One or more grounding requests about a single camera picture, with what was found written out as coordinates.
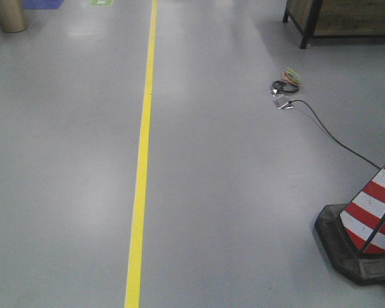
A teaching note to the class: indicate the green footprint floor sign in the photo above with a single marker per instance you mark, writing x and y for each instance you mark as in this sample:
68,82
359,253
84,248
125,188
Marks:
101,2

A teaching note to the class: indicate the wooden black framed cabinet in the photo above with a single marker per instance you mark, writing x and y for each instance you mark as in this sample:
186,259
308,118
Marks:
322,19

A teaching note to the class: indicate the red white traffic cone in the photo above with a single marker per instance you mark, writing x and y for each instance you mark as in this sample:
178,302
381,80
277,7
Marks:
353,234

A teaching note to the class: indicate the cardboard tube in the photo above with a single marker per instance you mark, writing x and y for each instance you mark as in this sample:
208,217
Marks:
12,19

